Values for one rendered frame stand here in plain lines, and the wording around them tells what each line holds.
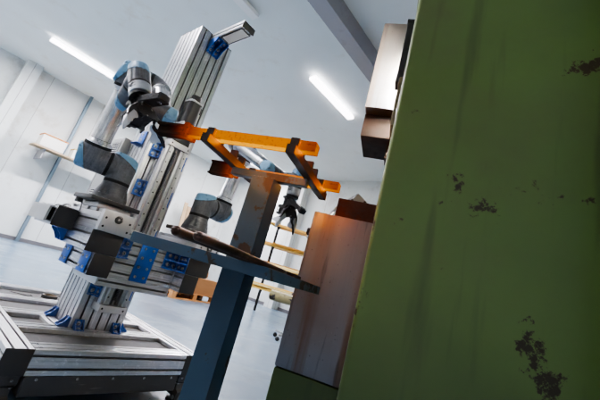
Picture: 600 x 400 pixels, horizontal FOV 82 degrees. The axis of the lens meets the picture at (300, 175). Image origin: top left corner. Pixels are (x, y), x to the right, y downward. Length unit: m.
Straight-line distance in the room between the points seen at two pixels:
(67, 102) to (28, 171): 1.86
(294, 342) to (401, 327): 0.39
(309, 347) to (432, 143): 0.63
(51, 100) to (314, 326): 9.53
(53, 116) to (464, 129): 9.71
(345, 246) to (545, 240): 0.49
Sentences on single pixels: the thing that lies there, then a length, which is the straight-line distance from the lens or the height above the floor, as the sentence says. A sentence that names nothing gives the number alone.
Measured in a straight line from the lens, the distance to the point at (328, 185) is 0.93.
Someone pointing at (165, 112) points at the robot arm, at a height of 1.17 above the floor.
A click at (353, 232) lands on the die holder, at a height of 0.87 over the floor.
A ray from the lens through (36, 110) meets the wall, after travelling 10.05.
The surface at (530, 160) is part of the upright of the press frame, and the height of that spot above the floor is 1.06.
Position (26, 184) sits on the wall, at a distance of 9.91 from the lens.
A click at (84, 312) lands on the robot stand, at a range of 2.06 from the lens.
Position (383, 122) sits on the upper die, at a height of 1.34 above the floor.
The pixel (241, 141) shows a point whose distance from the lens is 0.79.
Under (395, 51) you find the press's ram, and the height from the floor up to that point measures 1.63.
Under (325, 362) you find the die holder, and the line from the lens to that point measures 1.04.
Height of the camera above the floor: 0.68
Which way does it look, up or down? 18 degrees up
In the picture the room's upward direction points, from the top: 16 degrees clockwise
